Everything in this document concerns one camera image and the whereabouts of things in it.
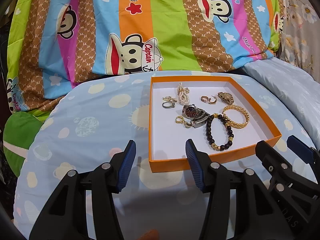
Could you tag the small gold huggie earring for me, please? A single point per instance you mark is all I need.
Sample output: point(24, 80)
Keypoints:
point(180, 120)

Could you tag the green cushion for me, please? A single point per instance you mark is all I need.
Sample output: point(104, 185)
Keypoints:
point(19, 133)

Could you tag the grey floral fabric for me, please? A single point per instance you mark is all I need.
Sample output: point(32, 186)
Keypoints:
point(300, 37)

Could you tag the orange shallow cardboard box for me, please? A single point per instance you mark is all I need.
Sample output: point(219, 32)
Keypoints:
point(217, 138)

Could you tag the colourful monkey cartoon quilt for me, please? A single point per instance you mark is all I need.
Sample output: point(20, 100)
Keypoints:
point(55, 45)

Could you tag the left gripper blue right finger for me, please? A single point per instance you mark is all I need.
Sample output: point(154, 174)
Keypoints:
point(198, 162)

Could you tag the silver black-dial wristwatch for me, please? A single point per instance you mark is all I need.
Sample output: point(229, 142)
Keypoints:
point(195, 117)

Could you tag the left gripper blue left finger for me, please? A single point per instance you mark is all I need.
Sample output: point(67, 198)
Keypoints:
point(127, 158)

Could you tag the pearl bear brooch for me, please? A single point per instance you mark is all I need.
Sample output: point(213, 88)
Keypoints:
point(183, 94)

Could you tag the gold braided bangle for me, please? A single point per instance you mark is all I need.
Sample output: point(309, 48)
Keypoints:
point(236, 116)

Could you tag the gold hoop earring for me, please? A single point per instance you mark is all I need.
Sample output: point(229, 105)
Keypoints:
point(209, 99)
point(169, 98)

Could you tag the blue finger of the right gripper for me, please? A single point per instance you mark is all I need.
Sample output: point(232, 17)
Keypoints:
point(273, 162)
point(307, 153)

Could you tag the pale blue satin blanket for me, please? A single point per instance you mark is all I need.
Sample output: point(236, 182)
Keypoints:
point(294, 87)

